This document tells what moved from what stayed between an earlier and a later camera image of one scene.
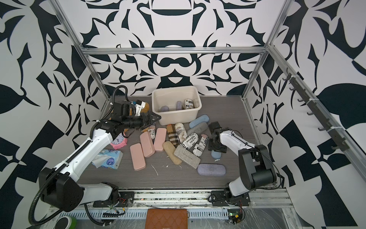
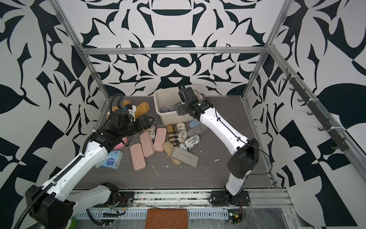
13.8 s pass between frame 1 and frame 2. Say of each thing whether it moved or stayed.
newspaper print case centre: stayed
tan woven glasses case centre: stayed
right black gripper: moved
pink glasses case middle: stayed
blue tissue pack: stayed
